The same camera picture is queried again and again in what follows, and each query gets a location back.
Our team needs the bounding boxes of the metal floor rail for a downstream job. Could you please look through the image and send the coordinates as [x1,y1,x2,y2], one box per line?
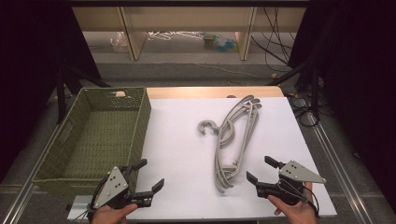
[306,111,376,224]
[0,124,64,224]

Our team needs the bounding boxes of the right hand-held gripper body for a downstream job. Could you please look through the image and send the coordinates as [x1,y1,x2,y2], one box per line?
[255,160,327,206]

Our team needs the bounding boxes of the beige wooden shelf unit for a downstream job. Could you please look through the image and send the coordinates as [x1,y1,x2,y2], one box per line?
[72,7,307,62]

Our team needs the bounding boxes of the black metal stand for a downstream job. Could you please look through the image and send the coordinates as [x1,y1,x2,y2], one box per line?
[264,59,322,117]
[55,62,112,125]

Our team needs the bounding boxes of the person's left hand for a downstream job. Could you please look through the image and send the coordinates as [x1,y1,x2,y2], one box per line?
[91,203,138,224]

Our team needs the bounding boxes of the white wire hangers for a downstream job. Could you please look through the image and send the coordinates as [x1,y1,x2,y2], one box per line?
[147,30,205,42]

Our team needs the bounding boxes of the coiled black floor cables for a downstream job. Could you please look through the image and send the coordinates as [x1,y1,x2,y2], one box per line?
[287,91,321,128]

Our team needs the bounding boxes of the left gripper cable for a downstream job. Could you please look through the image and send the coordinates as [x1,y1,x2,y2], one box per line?
[69,203,94,224]

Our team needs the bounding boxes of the white table mat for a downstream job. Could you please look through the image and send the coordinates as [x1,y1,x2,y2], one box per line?
[66,96,338,221]

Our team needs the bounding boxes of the black curtain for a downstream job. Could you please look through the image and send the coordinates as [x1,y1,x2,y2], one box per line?
[0,0,101,185]
[288,0,396,216]

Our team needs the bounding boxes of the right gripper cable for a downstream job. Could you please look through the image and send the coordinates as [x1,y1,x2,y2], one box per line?
[306,186,321,218]

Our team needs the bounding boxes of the colourful toy pile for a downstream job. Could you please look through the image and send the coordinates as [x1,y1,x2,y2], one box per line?
[202,32,239,53]

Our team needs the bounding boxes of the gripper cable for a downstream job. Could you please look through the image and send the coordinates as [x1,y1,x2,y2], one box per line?
[306,186,321,218]
[69,203,94,224]

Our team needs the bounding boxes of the clear plastic bag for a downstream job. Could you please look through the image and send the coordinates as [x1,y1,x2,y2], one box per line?
[109,32,129,53]

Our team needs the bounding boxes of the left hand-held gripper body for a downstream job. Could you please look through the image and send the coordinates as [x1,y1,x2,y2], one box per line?
[88,166,153,210]

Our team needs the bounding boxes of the green woven basket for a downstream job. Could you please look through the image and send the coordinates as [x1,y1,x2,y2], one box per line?
[32,86,152,198]

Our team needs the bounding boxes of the hanging black cables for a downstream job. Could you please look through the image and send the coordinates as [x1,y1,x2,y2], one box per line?
[250,7,301,67]

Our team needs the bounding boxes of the person's right hand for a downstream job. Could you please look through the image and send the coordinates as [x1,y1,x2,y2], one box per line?
[267,181,318,224]

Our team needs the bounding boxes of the grey plastic hanger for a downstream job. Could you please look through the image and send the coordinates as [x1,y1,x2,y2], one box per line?
[197,94,255,194]
[199,96,262,191]
[218,104,261,185]
[214,101,263,188]

